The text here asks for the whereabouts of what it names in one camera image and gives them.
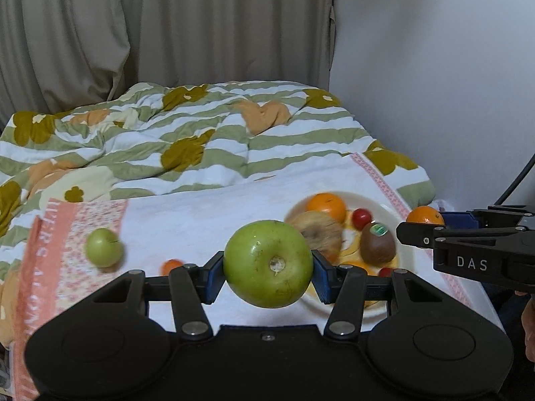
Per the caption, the black cable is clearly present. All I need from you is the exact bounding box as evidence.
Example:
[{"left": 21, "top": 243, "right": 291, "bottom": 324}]
[{"left": 498, "top": 156, "right": 535, "bottom": 207}]

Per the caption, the large orange in plate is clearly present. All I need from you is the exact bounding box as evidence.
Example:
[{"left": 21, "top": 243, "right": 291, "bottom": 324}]
[{"left": 306, "top": 193, "right": 346, "bottom": 224}]

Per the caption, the small green apple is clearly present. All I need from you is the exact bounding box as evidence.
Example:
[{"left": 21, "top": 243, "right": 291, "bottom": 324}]
[{"left": 84, "top": 228, "right": 124, "bottom": 269}]

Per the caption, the front orange in plate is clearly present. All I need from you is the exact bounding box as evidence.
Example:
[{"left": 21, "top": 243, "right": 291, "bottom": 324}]
[{"left": 341, "top": 260, "right": 379, "bottom": 276}]

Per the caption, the white ceramic plate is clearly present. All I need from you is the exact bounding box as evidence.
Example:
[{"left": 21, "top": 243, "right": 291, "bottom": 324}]
[{"left": 285, "top": 190, "right": 416, "bottom": 322}]

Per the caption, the beige curtain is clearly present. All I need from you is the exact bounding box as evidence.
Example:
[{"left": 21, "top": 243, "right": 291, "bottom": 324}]
[{"left": 1, "top": 0, "right": 335, "bottom": 121}]

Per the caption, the green striped floral blanket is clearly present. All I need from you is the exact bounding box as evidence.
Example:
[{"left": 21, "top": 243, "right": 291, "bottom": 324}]
[{"left": 1, "top": 81, "right": 435, "bottom": 347}]

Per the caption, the large green apple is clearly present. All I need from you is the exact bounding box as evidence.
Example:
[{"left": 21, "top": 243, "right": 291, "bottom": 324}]
[{"left": 223, "top": 220, "right": 314, "bottom": 309}]

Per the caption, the brown kiwi with sticker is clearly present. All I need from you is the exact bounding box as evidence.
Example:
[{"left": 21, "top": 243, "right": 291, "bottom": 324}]
[{"left": 360, "top": 223, "right": 396, "bottom": 266}]

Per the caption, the red cherry tomato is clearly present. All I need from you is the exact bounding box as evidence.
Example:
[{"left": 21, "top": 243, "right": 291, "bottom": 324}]
[
  {"left": 351, "top": 208, "right": 373, "bottom": 231},
  {"left": 378, "top": 267, "right": 394, "bottom": 278}
]

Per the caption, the bruised reddish apple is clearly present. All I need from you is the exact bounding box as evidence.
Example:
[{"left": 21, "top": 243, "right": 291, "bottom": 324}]
[{"left": 288, "top": 211, "right": 343, "bottom": 263}]

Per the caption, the small orange mandarin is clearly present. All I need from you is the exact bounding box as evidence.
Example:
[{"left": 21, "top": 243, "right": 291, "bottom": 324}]
[{"left": 160, "top": 259, "right": 184, "bottom": 276}]

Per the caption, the pink white floral towel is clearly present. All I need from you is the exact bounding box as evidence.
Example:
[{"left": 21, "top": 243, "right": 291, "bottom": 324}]
[{"left": 12, "top": 151, "right": 505, "bottom": 399}]

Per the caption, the person's right hand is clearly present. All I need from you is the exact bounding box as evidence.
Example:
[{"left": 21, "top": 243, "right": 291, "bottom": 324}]
[{"left": 521, "top": 294, "right": 535, "bottom": 362}]

